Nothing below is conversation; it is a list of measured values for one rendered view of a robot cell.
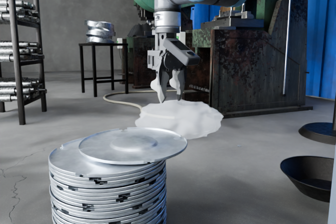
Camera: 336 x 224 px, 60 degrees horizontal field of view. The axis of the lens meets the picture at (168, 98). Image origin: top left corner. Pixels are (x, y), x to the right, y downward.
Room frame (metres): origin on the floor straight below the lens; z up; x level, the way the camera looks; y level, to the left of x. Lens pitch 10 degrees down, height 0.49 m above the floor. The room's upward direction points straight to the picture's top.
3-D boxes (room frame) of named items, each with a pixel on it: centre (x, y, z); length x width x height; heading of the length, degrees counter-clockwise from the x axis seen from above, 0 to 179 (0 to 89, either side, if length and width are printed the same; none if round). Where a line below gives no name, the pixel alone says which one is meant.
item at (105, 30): (3.22, 0.72, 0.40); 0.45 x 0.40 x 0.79; 36
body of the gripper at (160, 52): (0.86, 0.01, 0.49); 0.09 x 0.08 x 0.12; 40
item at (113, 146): (0.76, 0.09, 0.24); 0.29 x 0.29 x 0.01
